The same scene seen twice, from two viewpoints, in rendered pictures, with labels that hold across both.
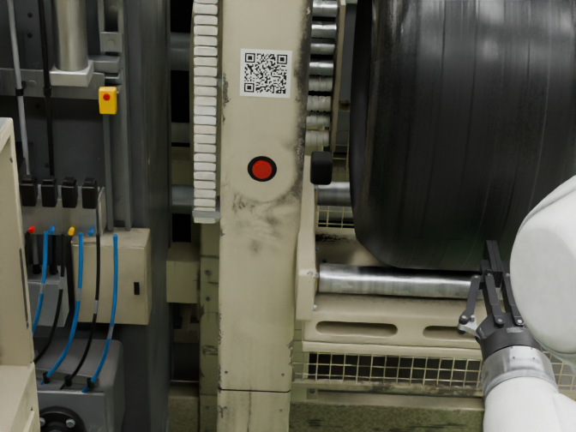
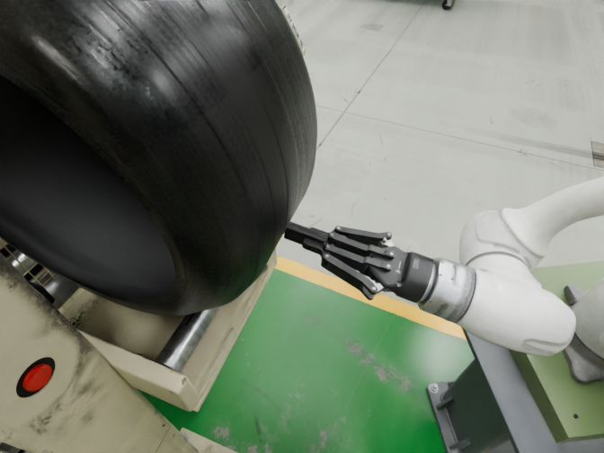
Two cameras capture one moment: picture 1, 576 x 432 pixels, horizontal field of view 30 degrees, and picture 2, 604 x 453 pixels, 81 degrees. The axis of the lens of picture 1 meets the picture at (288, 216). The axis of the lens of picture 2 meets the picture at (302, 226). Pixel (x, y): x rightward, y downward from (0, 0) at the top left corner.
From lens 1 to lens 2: 1.20 m
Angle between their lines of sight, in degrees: 55
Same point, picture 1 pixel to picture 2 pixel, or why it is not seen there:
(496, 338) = (416, 279)
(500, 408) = (502, 316)
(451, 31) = (209, 55)
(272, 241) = (97, 396)
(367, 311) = (214, 342)
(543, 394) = (501, 280)
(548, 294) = not seen: outside the picture
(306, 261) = (166, 377)
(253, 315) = (122, 439)
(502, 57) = (262, 58)
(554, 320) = not seen: outside the picture
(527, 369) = (469, 277)
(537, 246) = not seen: outside the picture
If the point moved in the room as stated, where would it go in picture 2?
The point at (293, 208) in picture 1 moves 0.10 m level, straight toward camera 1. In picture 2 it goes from (95, 359) to (155, 386)
